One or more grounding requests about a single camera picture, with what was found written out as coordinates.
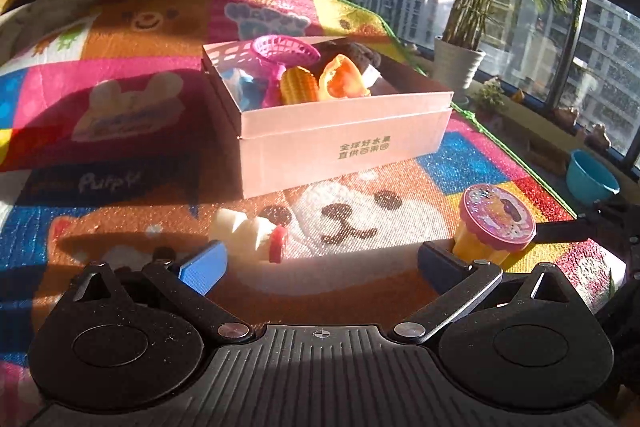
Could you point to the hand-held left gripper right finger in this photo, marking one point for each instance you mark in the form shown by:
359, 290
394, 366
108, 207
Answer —
434, 264

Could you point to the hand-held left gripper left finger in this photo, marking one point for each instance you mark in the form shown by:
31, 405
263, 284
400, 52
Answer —
205, 269

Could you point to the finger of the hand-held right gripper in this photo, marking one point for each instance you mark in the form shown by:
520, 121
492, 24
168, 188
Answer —
557, 232

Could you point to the white toy red end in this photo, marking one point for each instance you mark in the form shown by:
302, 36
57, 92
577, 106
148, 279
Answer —
240, 229

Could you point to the yellow toy cup pink lid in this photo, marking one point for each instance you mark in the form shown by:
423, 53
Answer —
495, 212

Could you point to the pink cardboard box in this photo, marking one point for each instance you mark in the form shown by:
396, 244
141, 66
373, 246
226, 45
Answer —
325, 137

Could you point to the blue white toy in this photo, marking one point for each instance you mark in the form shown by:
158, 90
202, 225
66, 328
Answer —
247, 92

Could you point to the orange plastic toy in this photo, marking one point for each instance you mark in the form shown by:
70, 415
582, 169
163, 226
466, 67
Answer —
345, 82

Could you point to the yellow toy corn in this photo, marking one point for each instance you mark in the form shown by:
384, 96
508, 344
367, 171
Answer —
300, 87

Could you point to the pink plastic toy scoop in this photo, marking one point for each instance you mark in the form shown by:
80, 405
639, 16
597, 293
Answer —
285, 49

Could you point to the blue basin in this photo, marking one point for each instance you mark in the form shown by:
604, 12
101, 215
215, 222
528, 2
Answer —
592, 182

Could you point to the small orange sill ornament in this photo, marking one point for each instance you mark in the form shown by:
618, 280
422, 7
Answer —
517, 96

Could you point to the small green plant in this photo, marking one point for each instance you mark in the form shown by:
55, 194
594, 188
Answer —
490, 98

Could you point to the colourful cartoon play mat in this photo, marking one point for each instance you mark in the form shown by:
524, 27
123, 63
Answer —
125, 107

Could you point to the white plant pot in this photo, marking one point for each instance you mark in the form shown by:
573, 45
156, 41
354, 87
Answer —
456, 67

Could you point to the white bed sheet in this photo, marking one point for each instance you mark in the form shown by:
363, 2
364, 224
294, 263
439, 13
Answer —
35, 19

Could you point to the black window frame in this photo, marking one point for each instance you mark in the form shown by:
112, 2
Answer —
562, 72

